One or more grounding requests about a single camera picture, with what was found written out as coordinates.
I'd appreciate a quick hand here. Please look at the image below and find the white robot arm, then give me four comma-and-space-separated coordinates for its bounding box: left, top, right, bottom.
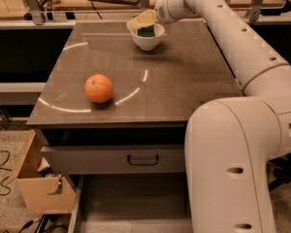
154, 0, 291, 233

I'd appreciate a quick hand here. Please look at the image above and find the cardboard box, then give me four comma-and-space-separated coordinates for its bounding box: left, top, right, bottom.
6, 130, 76, 216

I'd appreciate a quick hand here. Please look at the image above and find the white ceramic bowl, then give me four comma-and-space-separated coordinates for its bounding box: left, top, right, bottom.
127, 23, 165, 50

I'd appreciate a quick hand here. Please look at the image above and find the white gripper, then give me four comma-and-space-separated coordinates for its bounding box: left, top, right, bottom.
128, 0, 184, 30

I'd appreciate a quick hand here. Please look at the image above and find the yellow green sponge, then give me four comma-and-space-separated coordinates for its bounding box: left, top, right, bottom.
137, 25, 155, 37

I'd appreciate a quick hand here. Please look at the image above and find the grey counter cabinet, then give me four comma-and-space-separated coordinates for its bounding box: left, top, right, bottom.
28, 20, 240, 233

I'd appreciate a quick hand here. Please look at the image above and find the grey drawer with handle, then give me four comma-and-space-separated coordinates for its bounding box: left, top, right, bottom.
42, 145, 185, 175

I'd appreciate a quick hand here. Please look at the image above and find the orange fruit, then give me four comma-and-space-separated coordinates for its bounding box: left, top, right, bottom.
84, 75, 113, 103

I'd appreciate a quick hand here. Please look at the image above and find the black floor cable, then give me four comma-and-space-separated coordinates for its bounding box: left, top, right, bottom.
0, 146, 14, 212

